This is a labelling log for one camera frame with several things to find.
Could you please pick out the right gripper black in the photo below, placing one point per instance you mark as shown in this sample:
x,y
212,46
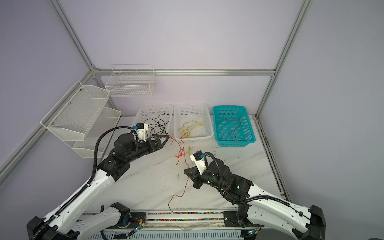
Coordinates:
x,y
194,172

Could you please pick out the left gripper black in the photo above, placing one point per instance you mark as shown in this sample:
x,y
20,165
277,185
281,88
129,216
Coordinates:
x,y
157,143

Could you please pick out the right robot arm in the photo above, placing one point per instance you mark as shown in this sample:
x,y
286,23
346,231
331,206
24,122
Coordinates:
x,y
256,207

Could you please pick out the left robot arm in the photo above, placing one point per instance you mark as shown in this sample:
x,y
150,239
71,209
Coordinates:
x,y
62,223

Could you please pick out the left white plastic basket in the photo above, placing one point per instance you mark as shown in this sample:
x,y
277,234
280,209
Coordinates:
x,y
157,116

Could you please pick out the white plastic basket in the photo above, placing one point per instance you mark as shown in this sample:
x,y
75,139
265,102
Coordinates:
x,y
192,123
157,116

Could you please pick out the middle white plastic basket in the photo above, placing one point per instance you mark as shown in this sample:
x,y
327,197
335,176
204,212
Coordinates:
x,y
192,123

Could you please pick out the teal plastic basket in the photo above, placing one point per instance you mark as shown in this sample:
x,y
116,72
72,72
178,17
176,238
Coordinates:
x,y
232,126

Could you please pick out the white mesh two-tier shelf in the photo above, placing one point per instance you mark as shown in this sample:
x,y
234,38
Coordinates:
x,y
80,117

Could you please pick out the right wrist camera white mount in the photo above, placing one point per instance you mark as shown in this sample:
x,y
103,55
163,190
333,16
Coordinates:
x,y
198,159

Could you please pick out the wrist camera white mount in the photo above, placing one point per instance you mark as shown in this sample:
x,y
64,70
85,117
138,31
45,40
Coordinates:
x,y
198,159
141,130

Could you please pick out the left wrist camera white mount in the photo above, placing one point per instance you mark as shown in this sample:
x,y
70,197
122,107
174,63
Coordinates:
x,y
141,130

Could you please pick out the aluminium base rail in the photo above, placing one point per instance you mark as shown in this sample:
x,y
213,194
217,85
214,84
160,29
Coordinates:
x,y
216,225

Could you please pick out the white wire wall basket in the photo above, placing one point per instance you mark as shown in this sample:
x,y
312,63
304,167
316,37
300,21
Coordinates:
x,y
132,81

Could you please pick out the aluminium frame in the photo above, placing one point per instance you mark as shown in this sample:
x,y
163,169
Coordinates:
x,y
8,168

